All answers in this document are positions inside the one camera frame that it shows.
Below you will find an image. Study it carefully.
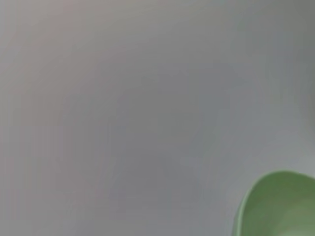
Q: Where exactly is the light green plate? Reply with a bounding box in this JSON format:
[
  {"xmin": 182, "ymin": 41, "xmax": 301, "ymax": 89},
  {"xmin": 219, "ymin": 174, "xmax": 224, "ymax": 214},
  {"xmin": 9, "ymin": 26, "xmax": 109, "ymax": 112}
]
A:
[{"xmin": 230, "ymin": 170, "xmax": 315, "ymax": 236}]

